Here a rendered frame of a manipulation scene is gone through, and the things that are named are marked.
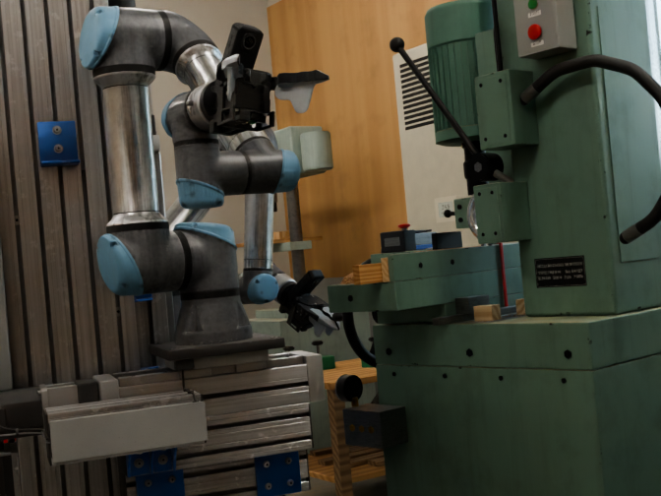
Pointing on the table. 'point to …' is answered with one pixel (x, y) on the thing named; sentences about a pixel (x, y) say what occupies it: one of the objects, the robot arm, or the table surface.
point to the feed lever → (478, 165)
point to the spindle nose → (467, 167)
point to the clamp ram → (446, 240)
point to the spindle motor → (455, 64)
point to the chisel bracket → (461, 213)
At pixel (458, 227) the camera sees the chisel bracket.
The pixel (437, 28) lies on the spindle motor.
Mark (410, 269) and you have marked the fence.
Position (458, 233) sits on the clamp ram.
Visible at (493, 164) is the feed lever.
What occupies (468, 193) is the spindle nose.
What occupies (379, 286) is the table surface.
